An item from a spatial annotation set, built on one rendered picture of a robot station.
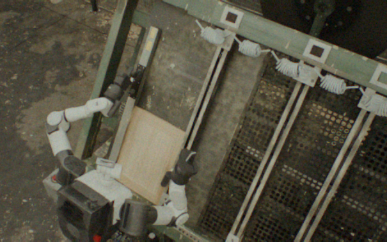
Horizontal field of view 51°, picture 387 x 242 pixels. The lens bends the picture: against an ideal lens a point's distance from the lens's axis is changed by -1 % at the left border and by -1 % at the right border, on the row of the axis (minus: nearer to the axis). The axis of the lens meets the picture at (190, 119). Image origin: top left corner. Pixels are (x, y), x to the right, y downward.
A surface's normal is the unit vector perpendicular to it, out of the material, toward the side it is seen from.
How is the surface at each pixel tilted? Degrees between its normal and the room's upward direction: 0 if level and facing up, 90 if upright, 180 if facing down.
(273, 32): 58
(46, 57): 0
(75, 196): 23
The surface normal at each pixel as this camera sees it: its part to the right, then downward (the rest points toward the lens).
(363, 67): -0.45, 0.13
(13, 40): 0.04, -0.69
